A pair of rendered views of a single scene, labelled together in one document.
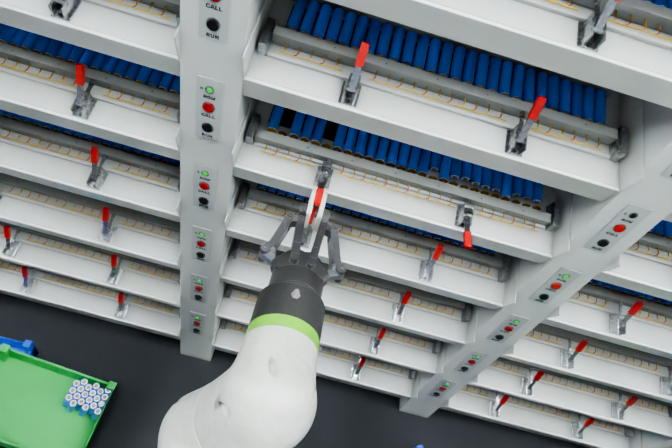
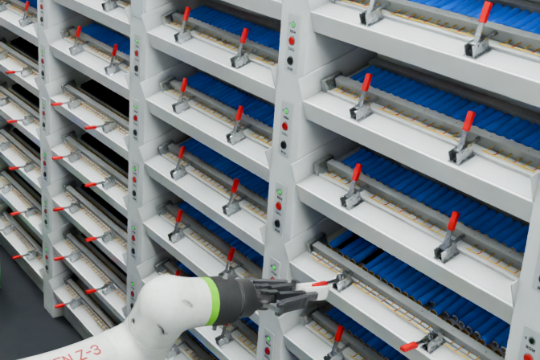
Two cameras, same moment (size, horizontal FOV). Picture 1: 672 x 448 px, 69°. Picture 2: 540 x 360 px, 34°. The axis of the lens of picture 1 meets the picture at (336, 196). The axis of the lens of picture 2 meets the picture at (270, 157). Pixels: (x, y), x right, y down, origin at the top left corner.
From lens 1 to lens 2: 137 cm
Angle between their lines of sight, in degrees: 54
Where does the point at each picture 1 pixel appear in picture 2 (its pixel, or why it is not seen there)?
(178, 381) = not seen: outside the picture
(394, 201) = (383, 316)
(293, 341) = (198, 282)
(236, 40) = (292, 156)
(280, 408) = (161, 286)
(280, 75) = (317, 186)
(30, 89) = (213, 196)
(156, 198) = not seen: hidden behind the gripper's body
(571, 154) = (491, 274)
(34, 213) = not seen: hidden behind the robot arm
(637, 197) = (527, 317)
